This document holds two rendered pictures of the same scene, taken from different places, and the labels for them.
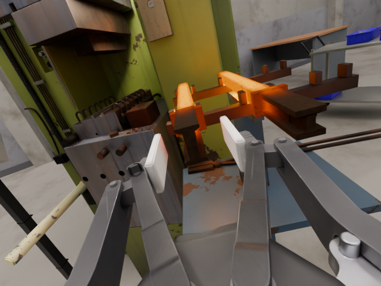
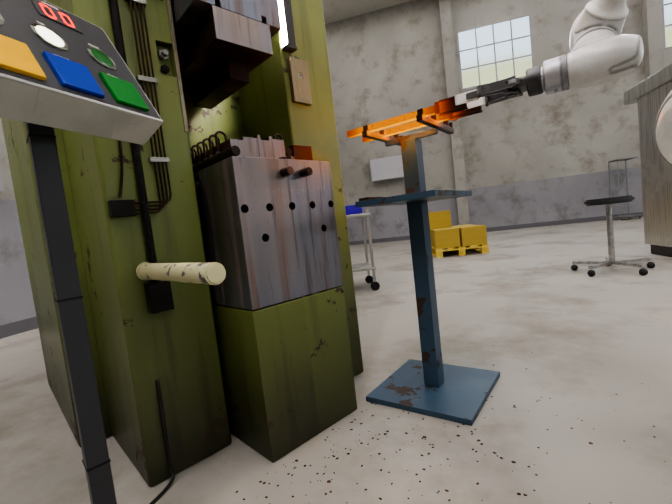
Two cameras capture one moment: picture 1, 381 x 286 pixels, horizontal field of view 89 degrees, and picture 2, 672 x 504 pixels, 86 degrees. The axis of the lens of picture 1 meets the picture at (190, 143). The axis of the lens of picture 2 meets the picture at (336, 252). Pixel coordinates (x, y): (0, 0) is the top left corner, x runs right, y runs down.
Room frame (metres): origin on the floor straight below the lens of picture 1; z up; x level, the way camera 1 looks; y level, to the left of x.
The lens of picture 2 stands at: (-0.04, 1.22, 0.69)
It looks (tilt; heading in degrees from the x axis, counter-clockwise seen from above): 4 degrees down; 302
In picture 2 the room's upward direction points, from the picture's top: 7 degrees counter-clockwise
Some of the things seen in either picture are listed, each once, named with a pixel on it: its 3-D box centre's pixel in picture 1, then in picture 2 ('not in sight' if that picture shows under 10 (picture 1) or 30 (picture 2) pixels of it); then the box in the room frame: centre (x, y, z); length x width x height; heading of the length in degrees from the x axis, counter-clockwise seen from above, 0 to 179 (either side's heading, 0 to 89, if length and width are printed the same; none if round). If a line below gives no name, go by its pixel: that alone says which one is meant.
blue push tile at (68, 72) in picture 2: not in sight; (73, 77); (0.69, 0.87, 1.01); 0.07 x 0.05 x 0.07; 101
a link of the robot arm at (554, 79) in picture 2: not in sight; (554, 75); (-0.05, 0.01, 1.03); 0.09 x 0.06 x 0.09; 86
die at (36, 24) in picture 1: (84, 26); (214, 59); (0.96, 0.28, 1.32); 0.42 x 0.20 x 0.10; 166
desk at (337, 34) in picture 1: (292, 61); not in sight; (4.10, -2.52, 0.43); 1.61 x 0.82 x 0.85; 16
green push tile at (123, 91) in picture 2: not in sight; (123, 94); (0.71, 0.77, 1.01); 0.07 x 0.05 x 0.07; 101
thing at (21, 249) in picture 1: (54, 215); (174, 272); (0.75, 0.69, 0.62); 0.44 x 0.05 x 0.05; 166
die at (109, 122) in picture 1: (120, 109); (228, 162); (0.96, 0.28, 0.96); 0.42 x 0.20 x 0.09; 166
